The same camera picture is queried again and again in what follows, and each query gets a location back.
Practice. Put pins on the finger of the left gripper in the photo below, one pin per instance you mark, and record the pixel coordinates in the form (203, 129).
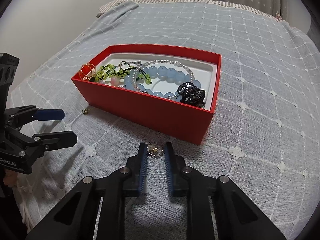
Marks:
(50, 141)
(37, 114)

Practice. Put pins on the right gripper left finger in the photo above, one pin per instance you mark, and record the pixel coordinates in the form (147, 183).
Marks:
(94, 208)

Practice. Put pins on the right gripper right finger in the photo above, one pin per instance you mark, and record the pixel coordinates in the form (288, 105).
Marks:
(216, 207)

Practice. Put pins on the gold earring with chain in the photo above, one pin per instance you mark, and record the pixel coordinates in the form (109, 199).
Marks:
(154, 150)

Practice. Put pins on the black hair claw clip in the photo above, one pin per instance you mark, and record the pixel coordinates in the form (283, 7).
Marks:
(191, 95)

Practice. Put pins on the small gold earring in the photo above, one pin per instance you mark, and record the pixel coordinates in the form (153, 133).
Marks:
(85, 111)

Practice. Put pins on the grey checked bed blanket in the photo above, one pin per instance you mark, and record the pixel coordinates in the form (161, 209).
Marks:
(264, 134)

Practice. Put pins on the red cardboard box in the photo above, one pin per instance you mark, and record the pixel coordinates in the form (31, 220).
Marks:
(176, 119)

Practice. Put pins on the striped pillow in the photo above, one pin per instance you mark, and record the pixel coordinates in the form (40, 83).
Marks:
(105, 8)

